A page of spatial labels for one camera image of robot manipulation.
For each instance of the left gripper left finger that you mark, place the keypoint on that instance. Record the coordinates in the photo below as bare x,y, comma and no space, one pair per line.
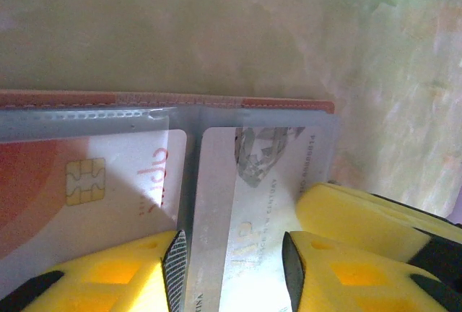
108,276

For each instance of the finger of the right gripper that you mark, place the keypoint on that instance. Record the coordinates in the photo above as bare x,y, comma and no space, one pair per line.
353,218
415,214

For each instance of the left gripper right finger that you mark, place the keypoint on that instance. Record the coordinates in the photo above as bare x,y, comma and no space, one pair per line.
361,283

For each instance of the silver VIP card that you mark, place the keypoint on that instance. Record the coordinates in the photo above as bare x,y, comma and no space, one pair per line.
252,211

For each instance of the red white packet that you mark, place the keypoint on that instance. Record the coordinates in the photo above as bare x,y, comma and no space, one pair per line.
108,99

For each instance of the red white chip card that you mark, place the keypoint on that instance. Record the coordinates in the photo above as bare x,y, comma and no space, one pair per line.
90,182

